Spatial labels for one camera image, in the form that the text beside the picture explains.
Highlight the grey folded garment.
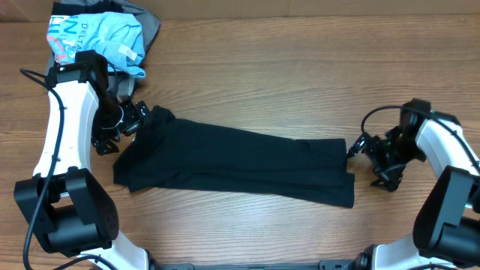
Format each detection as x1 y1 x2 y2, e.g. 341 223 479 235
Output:
51 0 161 101

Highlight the black t-shirt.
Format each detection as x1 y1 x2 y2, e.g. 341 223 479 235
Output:
113 106 355 208

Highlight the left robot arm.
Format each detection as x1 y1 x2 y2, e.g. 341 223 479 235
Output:
13 50 157 269

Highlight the light blue printed shirt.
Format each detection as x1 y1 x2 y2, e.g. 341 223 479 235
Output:
46 12 146 78

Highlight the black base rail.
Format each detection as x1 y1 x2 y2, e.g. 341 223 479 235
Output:
154 259 373 270

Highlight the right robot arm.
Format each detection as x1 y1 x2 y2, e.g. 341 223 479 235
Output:
347 98 479 269

